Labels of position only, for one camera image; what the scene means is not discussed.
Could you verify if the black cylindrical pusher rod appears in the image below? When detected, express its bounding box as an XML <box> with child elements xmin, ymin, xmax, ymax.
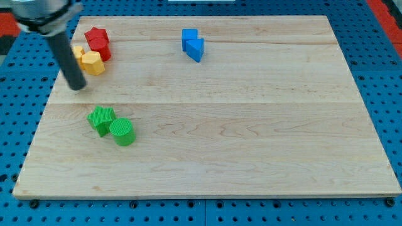
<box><xmin>45</xmin><ymin>31</ymin><xmax>87</xmax><ymax>90</ymax></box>

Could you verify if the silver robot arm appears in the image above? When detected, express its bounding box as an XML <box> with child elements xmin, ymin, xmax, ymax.
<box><xmin>10</xmin><ymin>0</ymin><xmax>87</xmax><ymax>90</ymax></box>

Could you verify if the yellow block behind rod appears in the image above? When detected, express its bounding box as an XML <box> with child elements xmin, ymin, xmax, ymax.
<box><xmin>72</xmin><ymin>46</ymin><xmax>85</xmax><ymax>70</ymax></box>

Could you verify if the yellow hexagon block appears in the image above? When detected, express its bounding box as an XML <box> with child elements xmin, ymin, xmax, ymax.
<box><xmin>82</xmin><ymin>51</ymin><xmax>105</xmax><ymax>76</ymax></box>

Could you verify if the red cylinder block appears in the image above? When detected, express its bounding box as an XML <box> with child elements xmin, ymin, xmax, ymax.
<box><xmin>89</xmin><ymin>38</ymin><xmax>111</xmax><ymax>62</ymax></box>

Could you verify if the red star block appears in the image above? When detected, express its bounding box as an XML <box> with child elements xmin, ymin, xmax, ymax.
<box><xmin>84</xmin><ymin>27</ymin><xmax>110</xmax><ymax>43</ymax></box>

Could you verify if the green star block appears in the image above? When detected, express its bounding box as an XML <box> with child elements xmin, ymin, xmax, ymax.
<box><xmin>87</xmin><ymin>105</ymin><xmax>116</xmax><ymax>137</ymax></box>

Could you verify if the green cylinder block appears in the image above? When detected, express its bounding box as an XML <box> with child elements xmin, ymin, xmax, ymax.
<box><xmin>109</xmin><ymin>118</ymin><xmax>136</xmax><ymax>146</ymax></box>

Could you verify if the blue cube block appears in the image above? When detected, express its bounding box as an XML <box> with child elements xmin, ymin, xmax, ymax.
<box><xmin>182</xmin><ymin>28</ymin><xmax>198</xmax><ymax>51</ymax></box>

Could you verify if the blue triangle block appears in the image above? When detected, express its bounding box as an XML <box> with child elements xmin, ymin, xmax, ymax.
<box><xmin>186</xmin><ymin>38</ymin><xmax>205</xmax><ymax>63</ymax></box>

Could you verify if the wooden board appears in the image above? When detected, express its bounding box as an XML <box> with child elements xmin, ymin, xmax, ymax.
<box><xmin>13</xmin><ymin>16</ymin><xmax>401</xmax><ymax>200</ymax></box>

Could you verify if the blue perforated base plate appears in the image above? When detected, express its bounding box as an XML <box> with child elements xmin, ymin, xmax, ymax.
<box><xmin>1</xmin><ymin>0</ymin><xmax>401</xmax><ymax>225</ymax></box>

